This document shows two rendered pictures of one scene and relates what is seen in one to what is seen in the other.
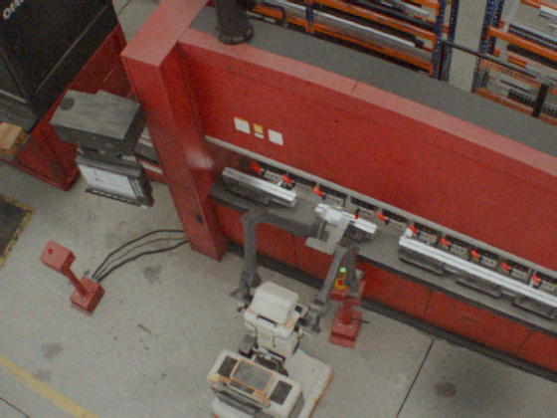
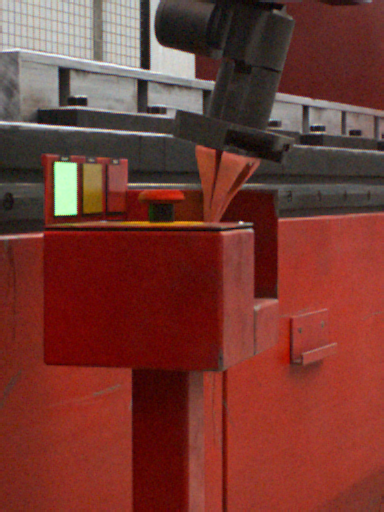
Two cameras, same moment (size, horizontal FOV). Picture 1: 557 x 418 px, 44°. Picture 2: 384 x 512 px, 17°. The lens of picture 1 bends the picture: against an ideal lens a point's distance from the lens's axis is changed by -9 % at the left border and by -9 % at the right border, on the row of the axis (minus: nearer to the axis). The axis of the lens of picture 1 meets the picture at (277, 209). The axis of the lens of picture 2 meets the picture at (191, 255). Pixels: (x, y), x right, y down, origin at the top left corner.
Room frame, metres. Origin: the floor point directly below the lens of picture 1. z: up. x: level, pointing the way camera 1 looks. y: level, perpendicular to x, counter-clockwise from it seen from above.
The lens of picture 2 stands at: (1.97, 0.79, 0.81)
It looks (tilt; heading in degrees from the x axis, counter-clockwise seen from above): 3 degrees down; 262
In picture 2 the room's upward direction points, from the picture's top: straight up
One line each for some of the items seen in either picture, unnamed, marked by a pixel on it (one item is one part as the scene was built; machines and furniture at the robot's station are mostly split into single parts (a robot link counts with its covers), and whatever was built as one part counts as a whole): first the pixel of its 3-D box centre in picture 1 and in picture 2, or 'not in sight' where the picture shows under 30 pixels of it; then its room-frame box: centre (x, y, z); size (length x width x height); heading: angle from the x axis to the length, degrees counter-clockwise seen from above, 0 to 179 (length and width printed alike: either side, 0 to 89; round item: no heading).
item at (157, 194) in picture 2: not in sight; (161, 210); (1.85, -0.32, 0.79); 0.04 x 0.04 x 0.04
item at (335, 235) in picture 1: (327, 232); not in sight; (2.10, -0.28, 1.00); 0.26 x 0.18 x 0.01; 146
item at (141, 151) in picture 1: (132, 160); not in sight; (2.73, 0.87, 1.18); 0.40 x 0.24 x 0.07; 56
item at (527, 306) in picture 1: (534, 308); (337, 144); (1.39, -1.49, 0.89); 0.30 x 0.05 x 0.03; 56
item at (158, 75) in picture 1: (210, 125); not in sight; (2.92, 0.35, 1.15); 0.85 x 0.25 x 2.30; 146
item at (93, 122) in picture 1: (110, 153); not in sight; (2.56, 0.92, 1.53); 0.51 x 0.25 x 0.85; 65
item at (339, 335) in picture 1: (345, 327); not in sight; (1.81, -0.35, 0.06); 0.25 x 0.20 x 0.12; 155
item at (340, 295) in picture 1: (348, 286); (167, 255); (1.84, -0.36, 0.75); 0.20 x 0.16 x 0.18; 65
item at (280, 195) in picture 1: (259, 187); not in sight; (2.54, 0.09, 0.92); 0.50 x 0.06 x 0.10; 56
